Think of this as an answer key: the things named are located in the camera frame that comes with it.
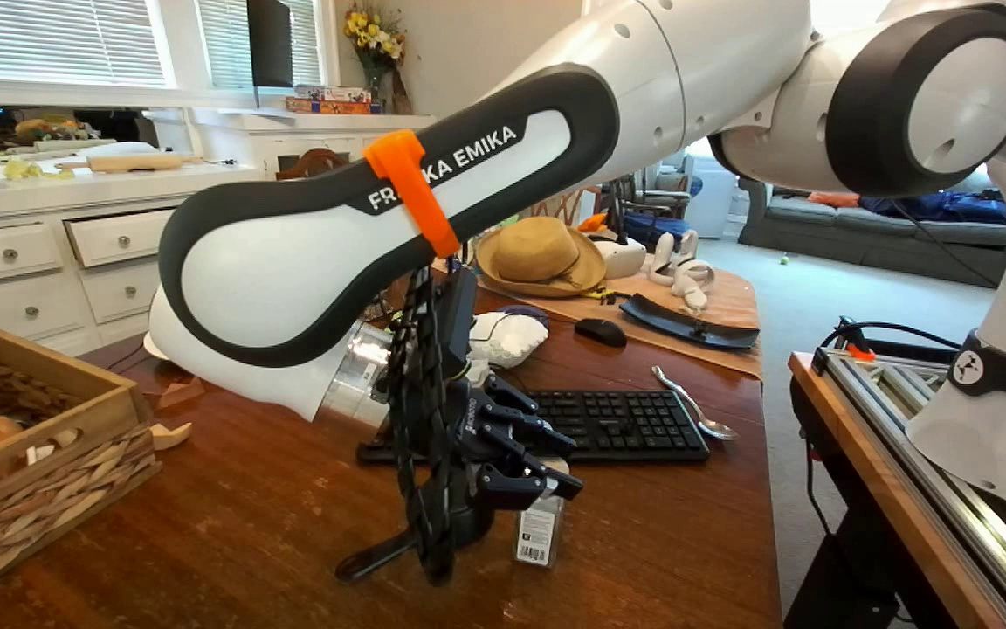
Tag black stand cable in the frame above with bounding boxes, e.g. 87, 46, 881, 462
814, 314, 976, 368

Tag metal spoon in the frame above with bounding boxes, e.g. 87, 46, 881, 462
649, 362, 742, 448

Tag straw hat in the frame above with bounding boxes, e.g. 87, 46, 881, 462
472, 215, 610, 304

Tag brown wooden chair back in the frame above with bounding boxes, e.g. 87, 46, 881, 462
271, 143, 358, 184

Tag black computer keyboard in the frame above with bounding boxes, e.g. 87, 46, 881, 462
358, 386, 714, 468

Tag glass spice shaker bottle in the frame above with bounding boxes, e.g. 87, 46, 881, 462
514, 457, 573, 573

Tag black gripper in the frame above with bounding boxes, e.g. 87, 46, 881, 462
436, 347, 588, 553

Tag white dresser with drawers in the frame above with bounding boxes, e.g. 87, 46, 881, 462
0, 159, 271, 358

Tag white curved object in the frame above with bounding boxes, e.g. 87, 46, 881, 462
644, 228, 720, 314

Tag black round object with handle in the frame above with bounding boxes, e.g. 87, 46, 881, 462
331, 487, 497, 586

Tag large white shell dish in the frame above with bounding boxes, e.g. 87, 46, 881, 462
466, 308, 557, 374

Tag black coiled gripper cable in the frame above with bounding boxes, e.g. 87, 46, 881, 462
383, 259, 468, 586

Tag black rectangular panel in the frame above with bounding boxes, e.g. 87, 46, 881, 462
243, 0, 297, 92

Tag silver round bottle lid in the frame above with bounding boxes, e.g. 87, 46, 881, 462
530, 453, 573, 487

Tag woven wooden basket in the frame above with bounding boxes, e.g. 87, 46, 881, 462
0, 322, 168, 610

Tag yellow flowers in vase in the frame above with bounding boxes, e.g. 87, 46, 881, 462
344, 4, 413, 116

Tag small light wood piece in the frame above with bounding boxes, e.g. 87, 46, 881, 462
148, 419, 196, 457
155, 377, 211, 417

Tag wooden cutting board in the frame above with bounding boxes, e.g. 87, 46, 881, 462
480, 259, 766, 384

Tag white window blinds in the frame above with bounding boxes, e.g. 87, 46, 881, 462
0, 0, 172, 86

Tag black computer mouse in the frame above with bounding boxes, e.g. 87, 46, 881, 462
573, 314, 633, 354

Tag robot stand with wooden edge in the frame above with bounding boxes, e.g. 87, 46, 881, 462
786, 316, 1006, 629

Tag white cabinet with grid doors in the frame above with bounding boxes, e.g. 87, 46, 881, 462
234, 107, 444, 195

